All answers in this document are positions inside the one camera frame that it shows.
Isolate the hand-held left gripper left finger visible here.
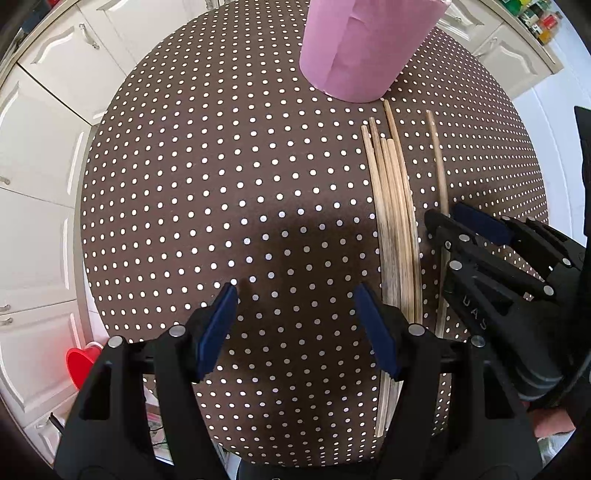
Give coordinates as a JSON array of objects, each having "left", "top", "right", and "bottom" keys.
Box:
[{"left": 54, "top": 282, "right": 241, "bottom": 480}]

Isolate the brown polka dot tablecloth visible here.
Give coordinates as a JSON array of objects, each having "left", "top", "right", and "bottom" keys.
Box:
[{"left": 81, "top": 0, "right": 552, "bottom": 469}]

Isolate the bundle of wooden chopsticks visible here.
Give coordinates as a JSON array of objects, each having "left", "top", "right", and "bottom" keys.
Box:
[{"left": 361, "top": 99, "right": 424, "bottom": 437}]

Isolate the red heart-shaped container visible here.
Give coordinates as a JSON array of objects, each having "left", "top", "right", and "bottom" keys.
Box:
[{"left": 66, "top": 342, "right": 103, "bottom": 391}]

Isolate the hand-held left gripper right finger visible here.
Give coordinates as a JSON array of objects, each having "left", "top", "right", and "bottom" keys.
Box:
[{"left": 353, "top": 282, "right": 543, "bottom": 480}]

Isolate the single wooden chopstick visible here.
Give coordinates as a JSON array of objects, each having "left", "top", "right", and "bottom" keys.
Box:
[{"left": 426, "top": 110, "right": 455, "bottom": 342}]

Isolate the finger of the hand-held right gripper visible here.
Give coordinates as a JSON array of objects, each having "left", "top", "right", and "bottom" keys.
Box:
[
  {"left": 424, "top": 209, "right": 555, "bottom": 370},
  {"left": 451, "top": 202, "right": 579, "bottom": 280}
]

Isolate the pink cup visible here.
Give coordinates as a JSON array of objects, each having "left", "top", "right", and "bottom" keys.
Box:
[{"left": 299, "top": 0, "right": 452, "bottom": 103}]

